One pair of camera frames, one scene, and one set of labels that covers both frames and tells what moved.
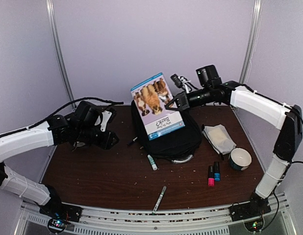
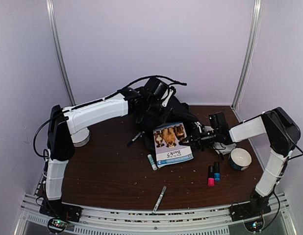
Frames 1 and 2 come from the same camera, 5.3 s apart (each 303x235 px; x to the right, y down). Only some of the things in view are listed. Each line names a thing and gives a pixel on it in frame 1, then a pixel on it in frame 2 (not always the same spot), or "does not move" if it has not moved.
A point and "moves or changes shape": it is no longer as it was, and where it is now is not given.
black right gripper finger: (180, 101) to (189, 139)
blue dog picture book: (151, 97) moves or changes shape
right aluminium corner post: (251, 42) does not move
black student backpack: (177, 146) to (154, 105)
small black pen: (129, 142) does not move
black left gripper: (106, 143) to (163, 118)
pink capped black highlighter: (211, 176) does not move
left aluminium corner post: (59, 52) does not move
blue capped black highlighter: (216, 173) does not move
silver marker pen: (157, 203) does not move
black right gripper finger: (180, 103) to (191, 142)
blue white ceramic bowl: (240, 158) does not move
